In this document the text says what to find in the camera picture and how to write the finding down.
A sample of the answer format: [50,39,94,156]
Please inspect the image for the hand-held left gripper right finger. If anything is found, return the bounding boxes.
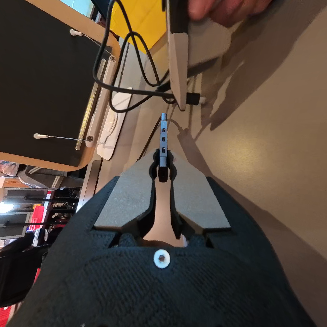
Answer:
[169,150,231,240]

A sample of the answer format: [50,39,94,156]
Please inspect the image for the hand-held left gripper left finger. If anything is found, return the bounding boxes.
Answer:
[94,149,160,238]

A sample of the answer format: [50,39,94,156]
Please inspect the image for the black metal shelving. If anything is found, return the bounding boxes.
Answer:
[0,163,85,246]

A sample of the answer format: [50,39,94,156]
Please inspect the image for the black board with wooden edge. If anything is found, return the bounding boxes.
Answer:
[0,0,122,172]

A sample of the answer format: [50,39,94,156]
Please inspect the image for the yellow plastic container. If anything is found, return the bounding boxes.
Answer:
[101,0,170,51]

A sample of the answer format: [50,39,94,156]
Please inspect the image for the black usb-c cable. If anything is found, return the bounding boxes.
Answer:
[93,0,208,113]

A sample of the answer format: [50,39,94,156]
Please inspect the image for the silver usb hub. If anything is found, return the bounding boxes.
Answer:
[158,112,169,183]

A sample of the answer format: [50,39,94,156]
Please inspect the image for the white board stand base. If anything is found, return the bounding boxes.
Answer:
[75,57,134,161]

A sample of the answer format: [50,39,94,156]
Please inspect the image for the person's right hand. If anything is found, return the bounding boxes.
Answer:
[188,0,275,28]

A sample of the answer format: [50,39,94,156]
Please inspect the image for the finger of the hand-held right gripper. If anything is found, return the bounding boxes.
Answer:
[166,0,191,111]
[188,18,231,68]

